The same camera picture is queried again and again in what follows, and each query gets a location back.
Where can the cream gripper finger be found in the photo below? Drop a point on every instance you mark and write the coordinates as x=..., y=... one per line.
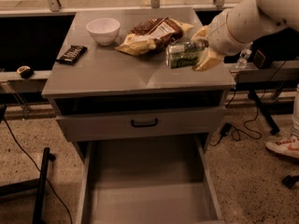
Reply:
x=201, y=34
x=209, y=59

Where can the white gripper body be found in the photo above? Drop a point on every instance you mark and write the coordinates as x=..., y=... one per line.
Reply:
x=218, y=32

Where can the green soda can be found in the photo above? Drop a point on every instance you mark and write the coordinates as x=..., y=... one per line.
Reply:
x=184, y=54

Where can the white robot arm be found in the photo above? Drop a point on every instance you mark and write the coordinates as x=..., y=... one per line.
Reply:
x=236, y=28

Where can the grey drawer cabinet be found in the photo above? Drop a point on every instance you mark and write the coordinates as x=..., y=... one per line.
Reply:
x=104, y=80

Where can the closed grey top drawer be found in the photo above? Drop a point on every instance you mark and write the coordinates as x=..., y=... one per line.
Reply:
x=119, y=125

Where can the open grey middle drawer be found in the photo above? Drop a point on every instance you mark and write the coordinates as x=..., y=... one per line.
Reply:
x=151, y=180

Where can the clear water bottle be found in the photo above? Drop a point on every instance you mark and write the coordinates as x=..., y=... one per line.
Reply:
x=243, y=58

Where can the small black box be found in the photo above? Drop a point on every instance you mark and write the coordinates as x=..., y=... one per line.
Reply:
x=261, y=60

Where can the brown chip bag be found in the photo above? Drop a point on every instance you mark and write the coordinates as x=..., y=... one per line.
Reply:
x=153, y=35

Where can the black power adapter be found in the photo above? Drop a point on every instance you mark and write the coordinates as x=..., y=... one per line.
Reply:
x=226, y=129

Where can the black stand leg right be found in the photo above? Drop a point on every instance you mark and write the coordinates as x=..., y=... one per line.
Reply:
x=274, y=128

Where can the white bowl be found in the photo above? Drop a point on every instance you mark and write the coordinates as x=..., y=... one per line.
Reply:
x=104, y=31

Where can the white red sneaker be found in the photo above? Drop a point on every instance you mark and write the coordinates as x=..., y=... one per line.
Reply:
x=288, y=147

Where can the black chocolate bar pack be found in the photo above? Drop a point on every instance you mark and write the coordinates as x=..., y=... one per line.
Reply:
x=72, y=55

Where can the black caster wheel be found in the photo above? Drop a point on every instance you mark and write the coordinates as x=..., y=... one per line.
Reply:
x=289, y=181

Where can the round yellow black tape measure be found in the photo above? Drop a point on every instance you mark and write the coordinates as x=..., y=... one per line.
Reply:
x=25, y=71

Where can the black metal stand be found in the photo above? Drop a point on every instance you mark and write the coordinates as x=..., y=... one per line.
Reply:
x=39, y=184

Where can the black drawer handle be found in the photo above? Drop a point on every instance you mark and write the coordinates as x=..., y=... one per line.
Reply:
x=144, y=123

